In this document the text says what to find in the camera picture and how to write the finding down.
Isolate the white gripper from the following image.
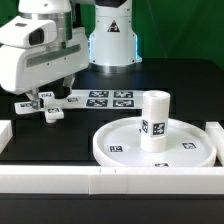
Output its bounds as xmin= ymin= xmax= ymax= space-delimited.
xmin=0 ymin=27 xmax=89 ymax=110

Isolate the white front fence bar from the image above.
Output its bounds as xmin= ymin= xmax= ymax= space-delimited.
xmin=0 ymin=165 xmax=224 ymax=195

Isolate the white fence block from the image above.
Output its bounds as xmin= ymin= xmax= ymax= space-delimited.
xmin=0 ymin=120 xmax=13 ymax=154
xmin=205 ymin=122 xmax=224 ymax=167

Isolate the white round table top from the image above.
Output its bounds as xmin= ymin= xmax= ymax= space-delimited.
xmin=93 ymin=117 xmax=216 ymax=167

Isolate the white marker plate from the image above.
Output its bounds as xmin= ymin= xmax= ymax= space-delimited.
xmin=63 ymin=90 xmax=143 ymax=109

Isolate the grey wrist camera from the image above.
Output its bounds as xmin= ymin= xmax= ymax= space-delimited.
xmin=0 ymin=16 xmax=57 ymax=48

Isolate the white left fence block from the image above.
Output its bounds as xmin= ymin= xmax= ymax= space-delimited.
xmin=0 ymin=120 xmax=13 ymax=154

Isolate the white right fence block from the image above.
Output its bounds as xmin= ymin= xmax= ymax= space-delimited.
xmin=205 ymin=122 xmax=224 ymax=167

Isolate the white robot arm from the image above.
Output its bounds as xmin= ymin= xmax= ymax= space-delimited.
xmin=0 ymin=0 xmax=142 ymax=109

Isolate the white cross-shaped table base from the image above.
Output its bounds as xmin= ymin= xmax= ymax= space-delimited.
xmin=14 ymin=91 xmax=85 ymax=123

